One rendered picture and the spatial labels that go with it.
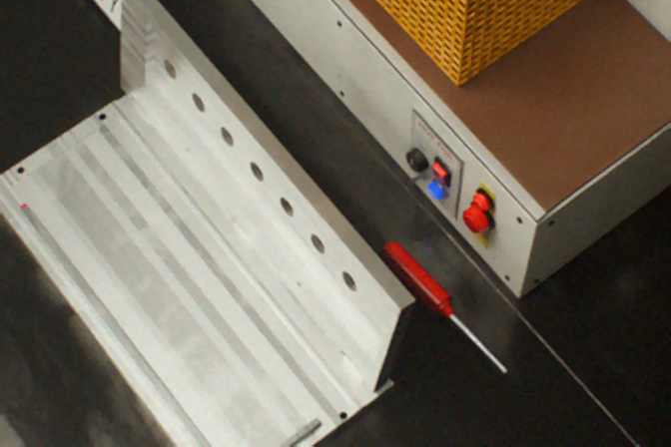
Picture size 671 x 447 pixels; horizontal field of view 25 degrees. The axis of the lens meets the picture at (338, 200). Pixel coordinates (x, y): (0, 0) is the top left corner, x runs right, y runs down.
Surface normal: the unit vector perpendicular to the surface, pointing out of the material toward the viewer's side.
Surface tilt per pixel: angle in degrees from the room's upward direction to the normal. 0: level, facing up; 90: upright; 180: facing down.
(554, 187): 0
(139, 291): 0
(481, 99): 0
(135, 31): 80
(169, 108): 10
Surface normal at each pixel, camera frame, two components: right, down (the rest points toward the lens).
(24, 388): -0.02, -0.44
